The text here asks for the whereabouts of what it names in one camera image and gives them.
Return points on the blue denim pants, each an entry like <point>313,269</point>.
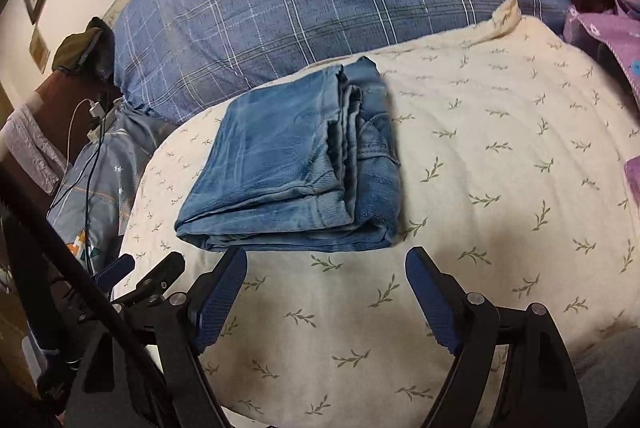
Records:
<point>270,158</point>

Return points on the cream leaf-print blanket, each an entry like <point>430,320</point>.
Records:
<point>500,208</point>

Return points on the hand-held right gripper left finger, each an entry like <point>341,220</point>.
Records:
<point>220,303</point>

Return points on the brown wooden headboard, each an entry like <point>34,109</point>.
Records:
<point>55,93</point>

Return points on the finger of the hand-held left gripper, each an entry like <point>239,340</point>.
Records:
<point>115,270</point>
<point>155,278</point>

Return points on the purple floral garment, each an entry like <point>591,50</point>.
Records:
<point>615,33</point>

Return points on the grey cloth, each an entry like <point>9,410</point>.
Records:
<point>610,383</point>

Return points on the light blue star-print sheet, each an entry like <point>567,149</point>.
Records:
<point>115,168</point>

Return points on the lavender cloth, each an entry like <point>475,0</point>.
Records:
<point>30,148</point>

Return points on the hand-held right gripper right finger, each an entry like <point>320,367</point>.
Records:
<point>435,303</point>

